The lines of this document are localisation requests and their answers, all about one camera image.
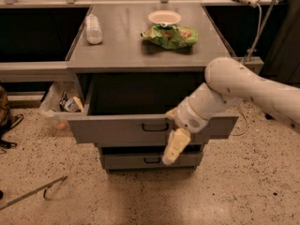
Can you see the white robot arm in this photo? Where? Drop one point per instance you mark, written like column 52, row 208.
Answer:
column 228, row 82

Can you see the white paper bowl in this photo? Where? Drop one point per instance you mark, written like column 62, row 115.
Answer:
column 165, row 17

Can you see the green chip bag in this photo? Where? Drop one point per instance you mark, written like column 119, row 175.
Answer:
column 171, row 37

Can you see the grey top drawer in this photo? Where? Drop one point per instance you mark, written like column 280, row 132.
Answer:
column 129, row 109

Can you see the metal rod with hook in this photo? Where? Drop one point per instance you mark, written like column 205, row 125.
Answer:
column 32, row 192

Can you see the grey side rail bracket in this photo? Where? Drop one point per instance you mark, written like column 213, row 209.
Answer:
column 255, row 63

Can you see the clear plastic storage bin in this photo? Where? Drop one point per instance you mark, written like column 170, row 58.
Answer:
column 61, row 102

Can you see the dark backpack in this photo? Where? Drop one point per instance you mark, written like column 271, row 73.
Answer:
column 7, row 121

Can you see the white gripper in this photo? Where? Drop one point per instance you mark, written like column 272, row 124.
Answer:
column 189, row 117

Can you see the grey drawer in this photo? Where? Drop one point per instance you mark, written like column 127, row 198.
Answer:
column 147, row 161
column 129, row 109

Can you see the grey bottom drawer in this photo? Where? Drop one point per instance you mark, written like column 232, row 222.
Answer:
column 147, row 161

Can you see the grey drawer cabinet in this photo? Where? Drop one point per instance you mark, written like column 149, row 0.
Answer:
column 123, row 50

